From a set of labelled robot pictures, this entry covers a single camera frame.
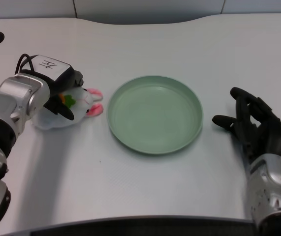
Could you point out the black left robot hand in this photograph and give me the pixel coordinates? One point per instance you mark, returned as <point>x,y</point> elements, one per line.
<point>54,70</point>

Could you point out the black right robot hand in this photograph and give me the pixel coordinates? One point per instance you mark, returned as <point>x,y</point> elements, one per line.
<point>270,135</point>

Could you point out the white rabbit plush doll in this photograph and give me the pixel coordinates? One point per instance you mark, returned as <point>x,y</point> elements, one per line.
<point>81,103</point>

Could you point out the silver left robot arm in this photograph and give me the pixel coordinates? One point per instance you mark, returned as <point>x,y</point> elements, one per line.
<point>19,93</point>

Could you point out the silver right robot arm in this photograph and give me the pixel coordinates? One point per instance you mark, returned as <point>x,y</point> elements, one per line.
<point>270,189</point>

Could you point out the green round plate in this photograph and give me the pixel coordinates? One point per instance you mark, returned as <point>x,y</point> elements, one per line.
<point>155,115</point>

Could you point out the dark robot torso edge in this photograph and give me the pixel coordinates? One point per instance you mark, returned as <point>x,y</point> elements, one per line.
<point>142,228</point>

